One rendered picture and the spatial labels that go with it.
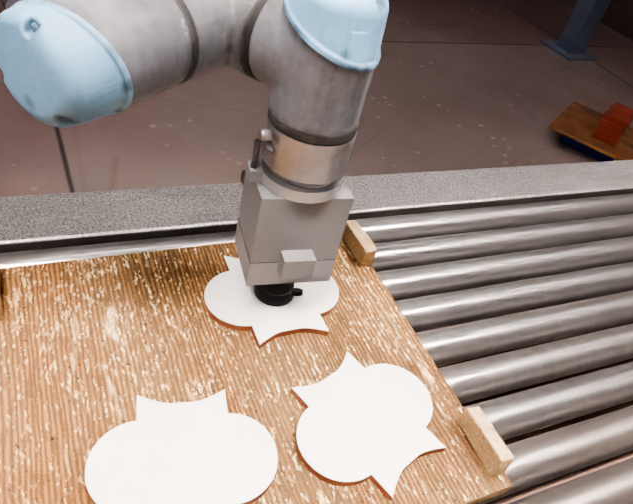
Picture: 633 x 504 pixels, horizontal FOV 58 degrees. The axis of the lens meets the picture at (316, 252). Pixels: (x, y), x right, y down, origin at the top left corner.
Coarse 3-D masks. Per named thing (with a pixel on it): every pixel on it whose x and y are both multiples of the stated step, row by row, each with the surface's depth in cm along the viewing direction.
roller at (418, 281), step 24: (624, 240) 87; (432, 264) 74; (456, 264) 74; (480, 264) 75; (504, 264) 76; (528, 264) 78; (552, 264) 80; (576, 264) 82; (600, 264) 84; (408, 288) 70; (432, 288) 72; (456, 288) 73
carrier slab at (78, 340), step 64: (128, 256) 61; (192, 256) 63; (0, 320) 52; (64, 320) 53; (128, 320) 55; (192, 320) 56; (384, 320) 62; (0, 384) 47; (64, 384) 48; (128, 384) 49; (192, 384) 51; (256, 384) 52; (0, 448) 43; (64, 448) 44; (448, 448) 51
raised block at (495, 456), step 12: (468, 408) 52; (468, 420) 52; (480, 420) 51; (468, 432) 52; (480, 432) 51; (492, 432) 51; (480, 444) 51; (492, 444) 50; (504, 444) 50; (480, 456) 51; (492, 456) 50; (504, 456) 49; (492, 468) 49; (504, 468) 49
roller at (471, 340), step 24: (528, 312) 70; (552, 312) 71; (576, 312) 72; (600, 312) 73; (624, 312) 75; (432, 336) 64; (456, 336) 64; (480, 336) 65; (504, 336) 67; (528, 336) 68; (552, 336) 70; (456, 360) 65
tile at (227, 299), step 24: (240, 264) 62; (216, 288) 59; (240, 288) 60; (312, 288) 62; (336, 288) 62; (216, 312) 56; (240, 312) 57; (264, 312) 58; (288, 312) 58; (312, 312) 59; (264, 336) 55
